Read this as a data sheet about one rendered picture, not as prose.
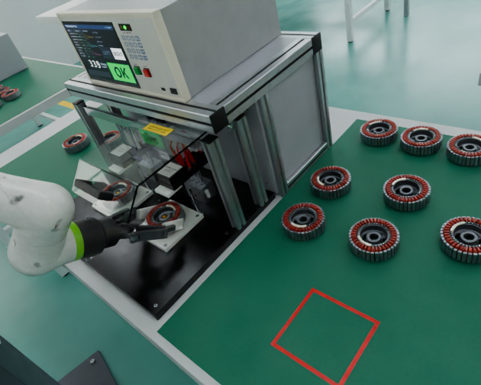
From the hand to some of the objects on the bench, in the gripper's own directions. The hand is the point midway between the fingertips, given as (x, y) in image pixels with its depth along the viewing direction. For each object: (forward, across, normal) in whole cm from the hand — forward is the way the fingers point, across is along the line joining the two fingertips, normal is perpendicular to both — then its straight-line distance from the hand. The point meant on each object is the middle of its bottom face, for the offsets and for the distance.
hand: (164, 218), depth 110 cm
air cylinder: (+14, 0, +4) cm, 15 cm away
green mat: (+23, +52, +7) cm, 58 cm away
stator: (+15, -81, +2) cm, 83 cm away
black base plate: (+4, -12, -4) cm, 14 cm away
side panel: (+38, +20, +15) cm, 46 cm away
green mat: (+23, -77, +6) cm, 80 cm away
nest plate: (+2, 0, -3) cm, 3 cm away
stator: (+1, 0, -2) cm, 2 cm away
